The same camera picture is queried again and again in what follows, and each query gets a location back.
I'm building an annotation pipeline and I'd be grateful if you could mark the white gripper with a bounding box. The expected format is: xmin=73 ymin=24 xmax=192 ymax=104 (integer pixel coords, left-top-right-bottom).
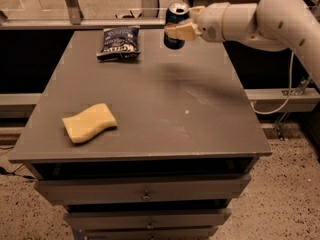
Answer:
xmin=164 ymin=2 xmax=230 ymax=43

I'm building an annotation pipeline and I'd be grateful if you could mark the blue pepsi can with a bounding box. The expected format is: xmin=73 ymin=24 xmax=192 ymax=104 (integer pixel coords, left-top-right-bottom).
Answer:
xmin=164 ymin=2 xmax=189 ymax=50

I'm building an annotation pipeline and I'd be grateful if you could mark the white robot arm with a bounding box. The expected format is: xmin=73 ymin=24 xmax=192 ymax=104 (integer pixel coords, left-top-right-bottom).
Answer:
xmin=164 ymin=0 xmax=320 ymax=87

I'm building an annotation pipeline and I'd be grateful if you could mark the blue chip bag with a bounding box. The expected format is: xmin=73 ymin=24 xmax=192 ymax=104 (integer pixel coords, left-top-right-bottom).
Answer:
xmin=96 ymin=26 xmax=140 ymax=61

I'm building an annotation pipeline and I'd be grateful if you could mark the grey drawer cabinet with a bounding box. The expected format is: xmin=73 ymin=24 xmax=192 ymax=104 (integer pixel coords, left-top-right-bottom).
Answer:
xmin=7 ymin=28 xmax=273 ymax=240

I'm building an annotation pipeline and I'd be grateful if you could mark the yellow sponge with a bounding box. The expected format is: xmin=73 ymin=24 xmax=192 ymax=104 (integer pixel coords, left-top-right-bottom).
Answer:
xmin=62 ymin=103 xmax=117 ymax=144

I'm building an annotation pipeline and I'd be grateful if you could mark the top grey drawer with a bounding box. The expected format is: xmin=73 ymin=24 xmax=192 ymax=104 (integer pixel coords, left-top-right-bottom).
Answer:
xmin=35 ymin=174 xmax=251 ymax=205

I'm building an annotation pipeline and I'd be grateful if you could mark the grey drawer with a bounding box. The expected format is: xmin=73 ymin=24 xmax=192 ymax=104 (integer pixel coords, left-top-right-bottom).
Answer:
xmin=64 ymin=209 xmax=231 ymax=230
xmin=81 ymin=226 xmax=218 ymax=240
xmin=35 ymin=174 xmax=251 ymax=205

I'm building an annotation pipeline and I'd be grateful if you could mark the middle grey drawer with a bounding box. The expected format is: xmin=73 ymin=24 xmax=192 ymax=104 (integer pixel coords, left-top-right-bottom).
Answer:
xmin=64 ymin=209 xmax=231 ymax=230

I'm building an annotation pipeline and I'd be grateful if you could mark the bottom grey drawer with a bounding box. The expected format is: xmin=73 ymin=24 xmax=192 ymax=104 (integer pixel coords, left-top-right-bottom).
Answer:
xmin=81 ymin=226 xmax=218 ymax=240

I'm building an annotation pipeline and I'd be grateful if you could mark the black floor cable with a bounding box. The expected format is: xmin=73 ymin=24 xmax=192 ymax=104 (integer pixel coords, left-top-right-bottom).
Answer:
xmin=0 ymin=145 xmax=36 ymax=181

